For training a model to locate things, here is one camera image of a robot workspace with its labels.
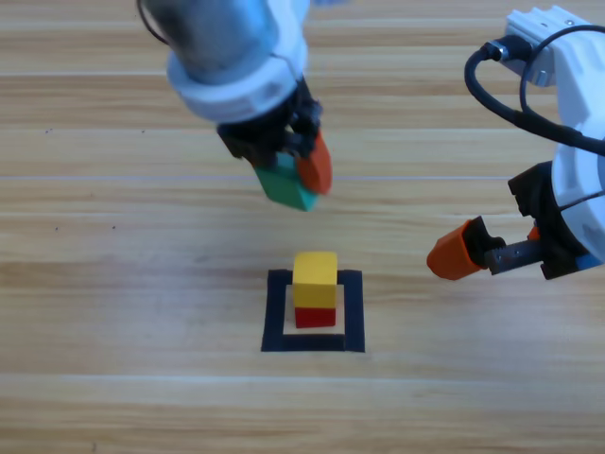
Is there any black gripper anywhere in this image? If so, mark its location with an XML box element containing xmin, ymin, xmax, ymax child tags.
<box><xmin>216</xmin><ymin>75</ymin><xmax>333</xmax><ymax>196</ymax></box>
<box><xmin>425</xmin><ymin>160</ymin><xmax>596</xmax><ymax>281</ymax></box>

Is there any green wooden block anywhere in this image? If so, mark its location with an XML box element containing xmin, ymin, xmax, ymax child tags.
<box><xmin>254</xmin><ymin>150</ymin><xmax>322</xmax><ymax>213</ymax></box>

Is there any yellow wooden block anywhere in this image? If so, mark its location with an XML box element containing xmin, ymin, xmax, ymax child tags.
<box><xmin>292</xmin><ymin>251</ymin><xmax>339</xmax><ymax>309</ymax></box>

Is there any red wooden block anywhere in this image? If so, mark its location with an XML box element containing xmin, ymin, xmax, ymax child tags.
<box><xmin>294</xmin><ymin>306</ymin><xmax>337</xmax><ymax>330</ymax></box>

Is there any black tape square outline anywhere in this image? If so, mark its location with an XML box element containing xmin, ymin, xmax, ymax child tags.
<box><xmin>260</xmin><ymin>269</ymin><xmax>367</xmax><ymax>355</ymax></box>

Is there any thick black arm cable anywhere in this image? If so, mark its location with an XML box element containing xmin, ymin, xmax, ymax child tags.
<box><xmin>463</xmin><ymin>36</ymin><xmax>605</xmax><ymax>157</ymax></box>

